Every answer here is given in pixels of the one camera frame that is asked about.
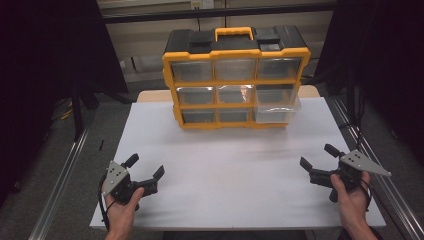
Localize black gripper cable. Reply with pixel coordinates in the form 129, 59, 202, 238
97, 173, 116, 232
360, 173, 373, 212

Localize black metal stand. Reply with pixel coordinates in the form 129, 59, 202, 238
70, 74, 86, 142

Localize person's right hand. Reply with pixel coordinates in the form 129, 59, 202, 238
329, 171, 372, 230

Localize yellow cable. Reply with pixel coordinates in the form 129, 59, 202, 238
59, 101, 74, 121

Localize set of clear drawers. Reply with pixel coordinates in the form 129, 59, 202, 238
170, 58, 303, 124

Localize white table mat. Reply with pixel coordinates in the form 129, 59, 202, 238
89, 97, 387, 231

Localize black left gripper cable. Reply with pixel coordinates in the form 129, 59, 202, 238
97, 173, 116, 232

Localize yellow black organizer case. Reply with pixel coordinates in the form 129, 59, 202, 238
162, 25, 312, 130

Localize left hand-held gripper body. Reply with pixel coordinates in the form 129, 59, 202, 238
102, 160, 159, 205

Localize black curtain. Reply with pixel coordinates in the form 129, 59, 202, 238
0, 0, 130, 208
314, 0, 424, 168

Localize white wall outlet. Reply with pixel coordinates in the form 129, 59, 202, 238
190, 0, 215, 10

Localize black horizontal bar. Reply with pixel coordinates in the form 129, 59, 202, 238
100, 1, 337, 25

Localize black floor cables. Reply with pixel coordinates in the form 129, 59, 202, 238
343, 63, 368, 151

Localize person's left hand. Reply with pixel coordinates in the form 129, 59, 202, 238
104, 187, 146, 234

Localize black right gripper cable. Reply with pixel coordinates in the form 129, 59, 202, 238
360, 173, 373, 212

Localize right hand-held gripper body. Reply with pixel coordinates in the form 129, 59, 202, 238
309, 149, 392, 204

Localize metal floor rail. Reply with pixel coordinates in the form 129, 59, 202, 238
328, 96, 424, 240
28, 127, 90, 240

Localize clear plastic drawer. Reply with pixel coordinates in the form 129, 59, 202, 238
252, 98, 302, 124

